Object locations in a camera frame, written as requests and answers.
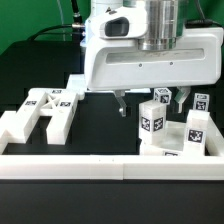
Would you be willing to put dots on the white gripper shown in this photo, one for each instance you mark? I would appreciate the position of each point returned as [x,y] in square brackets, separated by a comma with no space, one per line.
[120,65]

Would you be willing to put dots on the white chair seat plate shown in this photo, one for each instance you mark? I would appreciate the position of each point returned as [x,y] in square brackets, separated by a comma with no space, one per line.
[171,145]

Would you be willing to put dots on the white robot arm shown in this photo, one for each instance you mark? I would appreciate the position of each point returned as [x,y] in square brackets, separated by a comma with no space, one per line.
[145,44]

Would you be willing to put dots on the white chair back piece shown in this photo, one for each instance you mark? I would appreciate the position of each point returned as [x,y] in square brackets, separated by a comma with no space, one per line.
[58,104]

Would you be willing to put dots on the white fiducial marker sheet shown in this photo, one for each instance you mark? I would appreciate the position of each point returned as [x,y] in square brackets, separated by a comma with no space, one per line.
[77,82]

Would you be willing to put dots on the white U-shaped fence frame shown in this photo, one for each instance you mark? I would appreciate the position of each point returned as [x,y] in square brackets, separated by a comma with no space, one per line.
[104,167]

